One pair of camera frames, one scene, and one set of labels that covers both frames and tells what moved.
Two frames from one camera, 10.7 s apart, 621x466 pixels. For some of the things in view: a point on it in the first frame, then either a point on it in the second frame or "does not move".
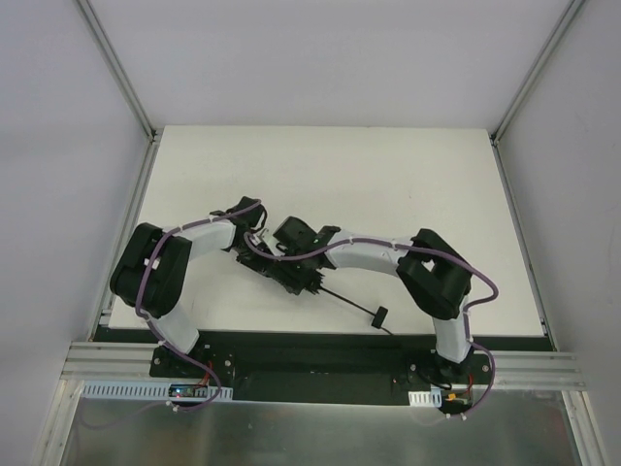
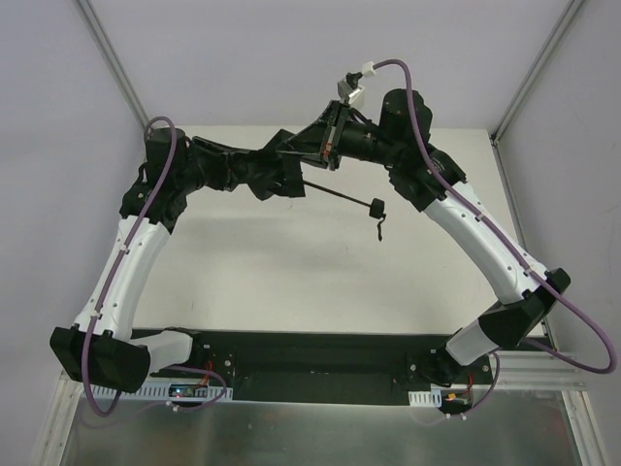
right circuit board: (456, 399) does not move
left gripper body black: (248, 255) -> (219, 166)
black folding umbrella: (310, 282) -> (277, 172)
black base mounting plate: (329, 367) does not move
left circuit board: (188, 390) does not move
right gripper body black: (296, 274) -> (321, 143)
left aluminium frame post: (116, 70) does not move
